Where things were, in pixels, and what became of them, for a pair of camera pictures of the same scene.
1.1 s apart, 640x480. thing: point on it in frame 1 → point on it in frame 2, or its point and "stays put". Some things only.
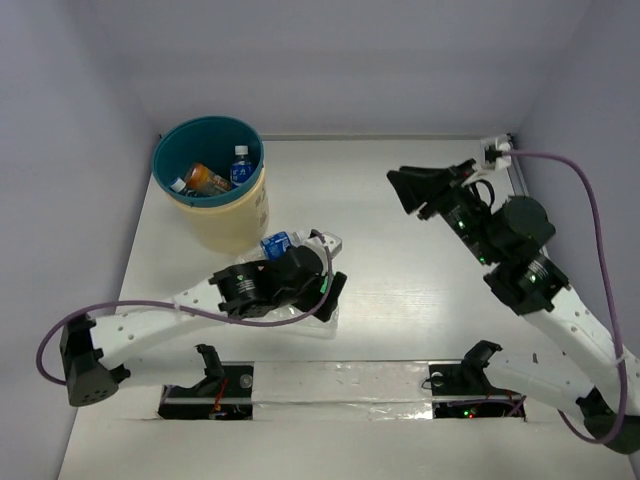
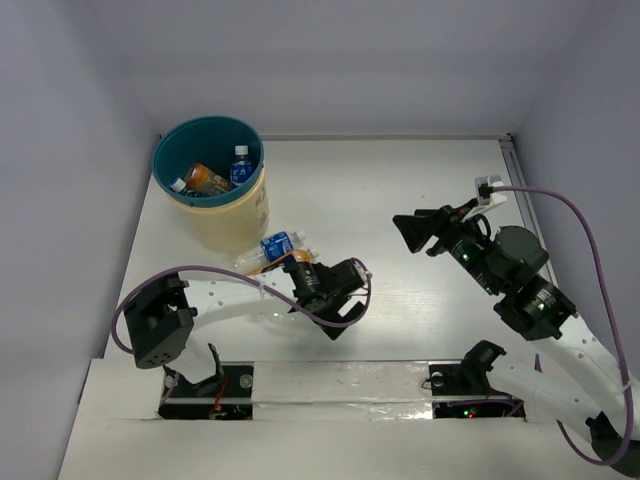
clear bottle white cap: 310,325 stays put
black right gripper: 413,185 → 444,222
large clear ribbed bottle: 179,186 stays put
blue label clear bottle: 241,168 stays put
